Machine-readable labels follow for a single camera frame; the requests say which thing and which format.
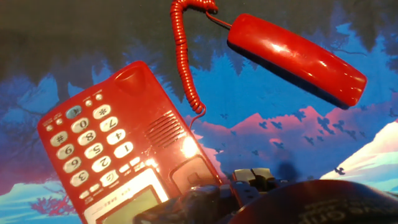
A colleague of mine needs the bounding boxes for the red coiled telephone cord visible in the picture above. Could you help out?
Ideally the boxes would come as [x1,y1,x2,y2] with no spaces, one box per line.
[169,0,233,128]

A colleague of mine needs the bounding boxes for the red telephone handset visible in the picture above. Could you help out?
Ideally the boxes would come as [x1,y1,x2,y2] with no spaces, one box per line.
[226,12,368,110]

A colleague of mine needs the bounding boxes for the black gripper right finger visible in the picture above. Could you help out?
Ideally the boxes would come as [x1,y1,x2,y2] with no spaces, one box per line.
[251,167,282,190]

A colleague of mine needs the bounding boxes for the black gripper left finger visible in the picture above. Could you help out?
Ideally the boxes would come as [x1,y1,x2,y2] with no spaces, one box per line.
[230,168,259,208]

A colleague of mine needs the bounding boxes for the blue black landscape cloth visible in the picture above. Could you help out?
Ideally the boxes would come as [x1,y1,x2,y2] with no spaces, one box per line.
[0,0,398,224]

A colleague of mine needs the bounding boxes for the red telephone base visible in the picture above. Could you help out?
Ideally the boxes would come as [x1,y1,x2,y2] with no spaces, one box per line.
[37,60,223,224]

